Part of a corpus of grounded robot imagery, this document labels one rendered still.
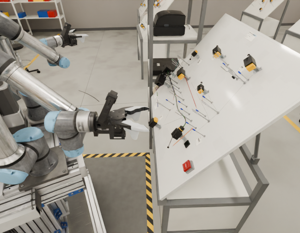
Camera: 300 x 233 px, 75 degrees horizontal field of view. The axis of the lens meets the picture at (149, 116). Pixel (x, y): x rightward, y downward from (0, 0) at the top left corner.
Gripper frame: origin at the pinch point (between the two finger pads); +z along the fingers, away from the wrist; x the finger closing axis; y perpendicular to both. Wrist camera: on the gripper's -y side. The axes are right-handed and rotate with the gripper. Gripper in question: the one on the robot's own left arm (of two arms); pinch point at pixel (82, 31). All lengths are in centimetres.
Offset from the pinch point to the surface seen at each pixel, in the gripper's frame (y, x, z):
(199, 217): 77, 141, -23
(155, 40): 10, 32, 56
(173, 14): -12, 37, 71
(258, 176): 38, 156, 1
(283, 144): 133, 190, 174
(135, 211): 147, 91, -26
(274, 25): 79, 62, 578
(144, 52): 113, -99, 211
